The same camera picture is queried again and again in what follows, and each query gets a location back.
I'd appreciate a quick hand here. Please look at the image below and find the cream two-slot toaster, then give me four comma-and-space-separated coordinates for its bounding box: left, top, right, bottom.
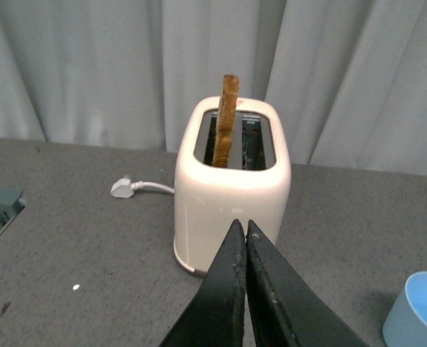
173, 96, 291, 275

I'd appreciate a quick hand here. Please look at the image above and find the camera left gripper black left finger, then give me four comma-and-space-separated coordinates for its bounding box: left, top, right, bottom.
160, 220, 247, 346

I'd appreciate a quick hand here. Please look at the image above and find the camera left gripper black right finger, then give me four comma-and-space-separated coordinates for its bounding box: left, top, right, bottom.
246, 220, 366, 346

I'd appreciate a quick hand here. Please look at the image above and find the slice of brown toast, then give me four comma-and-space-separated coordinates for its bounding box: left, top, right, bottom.
212, 74, 239, 168

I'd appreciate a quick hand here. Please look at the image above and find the white toaster power cable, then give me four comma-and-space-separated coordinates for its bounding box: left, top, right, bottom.
111, 176, 176, 200

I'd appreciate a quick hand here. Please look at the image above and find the light blue plastic cup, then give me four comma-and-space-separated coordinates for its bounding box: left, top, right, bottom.
382, 271, 427, 346

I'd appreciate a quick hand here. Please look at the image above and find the grey curtain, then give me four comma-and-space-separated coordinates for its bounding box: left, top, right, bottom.
0, 1, 427, 175

